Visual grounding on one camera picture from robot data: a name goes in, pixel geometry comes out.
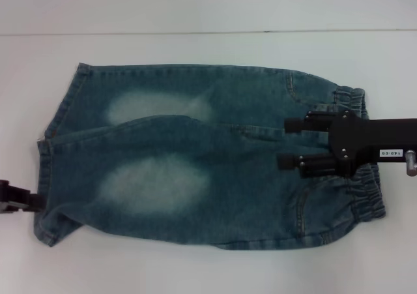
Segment silver right gripper stud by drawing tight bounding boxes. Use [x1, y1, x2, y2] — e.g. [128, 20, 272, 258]
[405, 150, 417, 177]

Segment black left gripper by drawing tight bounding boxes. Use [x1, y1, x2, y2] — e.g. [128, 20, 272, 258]
[0, 180, 44, 214]

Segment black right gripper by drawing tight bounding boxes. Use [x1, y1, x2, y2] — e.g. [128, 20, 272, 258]
[276, 110, 417, 179]

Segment blue denim shorts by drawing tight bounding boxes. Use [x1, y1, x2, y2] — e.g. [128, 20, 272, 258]
[32, 62, 390, 251]

